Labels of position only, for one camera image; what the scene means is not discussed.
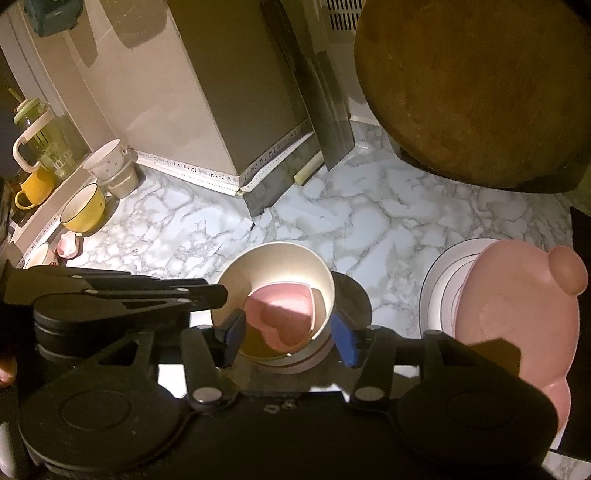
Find teal hanging pot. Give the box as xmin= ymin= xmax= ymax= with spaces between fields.
xmin=36 ymin=0 xmax=89 ymax=38

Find pink bear-shaped plate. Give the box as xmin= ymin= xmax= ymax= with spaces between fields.
xmin=455 ymin=240 xmax=588 ymax=444

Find white floral bowl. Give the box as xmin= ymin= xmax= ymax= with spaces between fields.
xmin=83 ymin=139 xmax=127 ymax=178

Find white round plate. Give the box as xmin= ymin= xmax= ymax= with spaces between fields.
xmin=420 ymin=239 xmax=502 ymax=334

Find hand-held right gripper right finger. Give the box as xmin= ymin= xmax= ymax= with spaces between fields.
xmin=331 ymin=314 xmax=467 ymax=411

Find green jug with handle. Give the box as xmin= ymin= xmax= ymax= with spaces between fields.
xmin=11 ymin=90 xmax=90 ymax=178

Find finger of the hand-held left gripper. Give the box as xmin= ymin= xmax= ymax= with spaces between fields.
xmin=92 ymin=285 xmax=230 ymax=315
xmin=69 ymin=271 xmax=209 ymax=294

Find small pink heart dish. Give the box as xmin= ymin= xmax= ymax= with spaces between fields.
xmin=243 ymin=285 xmax=319 ymax=352

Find small pink flower dish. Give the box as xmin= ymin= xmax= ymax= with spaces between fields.
xmin=58 ymin=233 xmax=84 ymax=258

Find white rod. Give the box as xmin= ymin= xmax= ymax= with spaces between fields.
xmin=295 ymin=156 xmax=325 ymax=184

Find white red-spotted bowl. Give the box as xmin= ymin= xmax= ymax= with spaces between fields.
xmin=25 ymin=244 xmax=57 ymax=269

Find white vent grille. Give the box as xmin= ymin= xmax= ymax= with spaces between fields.
xmin=327 ymin=0 xmax=366 ymax=31

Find person's left hand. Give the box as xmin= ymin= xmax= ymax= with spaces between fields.
xmin=0 ymin=357 xmax=19 ymax=387

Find clear glass container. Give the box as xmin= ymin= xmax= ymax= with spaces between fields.
xmin=107 ymin=161 xmax=139 ymax=199

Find yellow mug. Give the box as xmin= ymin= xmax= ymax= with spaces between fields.
xmin=15 ymin=166 xmax=57 ymax=209

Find kitchen cleaver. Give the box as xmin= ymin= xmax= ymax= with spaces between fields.
xmin=261 ymin=0 xmax=355 ymax=171

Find round wooden cutting board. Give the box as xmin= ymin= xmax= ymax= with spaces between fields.
xmin=355 ymin=0 xmax=591 ymax=189

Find yellow bowl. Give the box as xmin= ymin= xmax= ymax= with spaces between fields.
xmin=60 ymin=183 xmax=107 ymax=233

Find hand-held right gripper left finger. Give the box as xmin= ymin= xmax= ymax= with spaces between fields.
xmin=122 ymin=310 xmax=247 ymax=411

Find pink bowl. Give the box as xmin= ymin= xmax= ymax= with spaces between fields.
xmin=270 ymin=339 xmax=334 ymax=376

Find cream bowl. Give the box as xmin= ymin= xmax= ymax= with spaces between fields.
xmin=211 ymin=241 xmax=335 ymax=367

